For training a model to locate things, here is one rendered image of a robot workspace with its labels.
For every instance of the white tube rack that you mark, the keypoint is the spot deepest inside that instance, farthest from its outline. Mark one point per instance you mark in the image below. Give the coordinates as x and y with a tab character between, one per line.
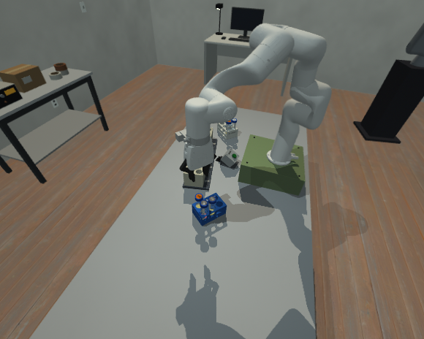
230	134

